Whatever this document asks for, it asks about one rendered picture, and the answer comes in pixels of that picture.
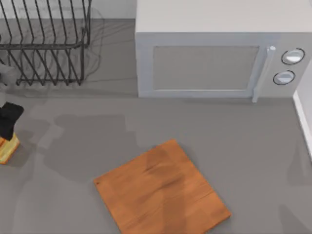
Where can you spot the microwave door with window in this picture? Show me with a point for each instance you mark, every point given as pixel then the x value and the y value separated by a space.
pixel 206 68

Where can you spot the wooden cutting board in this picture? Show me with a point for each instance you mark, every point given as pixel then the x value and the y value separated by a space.
pixel 161 190

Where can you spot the pale microwave oven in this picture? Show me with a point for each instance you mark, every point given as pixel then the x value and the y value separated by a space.
pixel 219 17

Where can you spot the small microwave knob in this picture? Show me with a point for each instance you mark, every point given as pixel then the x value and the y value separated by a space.
pixel 283 77

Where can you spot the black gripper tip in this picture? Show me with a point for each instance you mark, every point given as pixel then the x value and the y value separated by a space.
pixel 8 119

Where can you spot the large microwave knob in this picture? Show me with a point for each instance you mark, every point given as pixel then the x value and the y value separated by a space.
pixel 292 56

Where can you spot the slice of bread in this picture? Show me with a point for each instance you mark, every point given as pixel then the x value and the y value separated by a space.
pixel 7 151

